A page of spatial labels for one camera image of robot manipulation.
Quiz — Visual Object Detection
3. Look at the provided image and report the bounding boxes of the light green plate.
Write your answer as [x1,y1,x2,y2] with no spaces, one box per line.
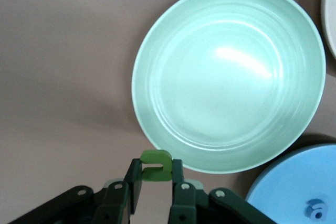
[131,0,327,174]

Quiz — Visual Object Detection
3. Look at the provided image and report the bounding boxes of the beige pink plate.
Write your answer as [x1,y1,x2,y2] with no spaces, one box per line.
[320,0,336,59]

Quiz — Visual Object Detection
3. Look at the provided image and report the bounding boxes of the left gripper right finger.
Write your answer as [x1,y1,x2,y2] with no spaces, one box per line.
[167,158,277,224]

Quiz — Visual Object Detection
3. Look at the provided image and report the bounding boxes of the blue plate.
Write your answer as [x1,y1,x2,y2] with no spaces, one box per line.
[245,144,336,224]

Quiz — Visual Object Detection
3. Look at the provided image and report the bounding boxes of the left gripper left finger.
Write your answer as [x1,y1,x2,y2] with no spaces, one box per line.
[7,157,144,224]

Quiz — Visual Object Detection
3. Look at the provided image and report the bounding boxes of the blue digit 6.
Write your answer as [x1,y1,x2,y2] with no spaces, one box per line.
[306,199,326,221]

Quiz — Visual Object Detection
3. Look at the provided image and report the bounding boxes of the green letter U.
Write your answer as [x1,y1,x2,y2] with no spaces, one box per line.
[140,150,173,182]

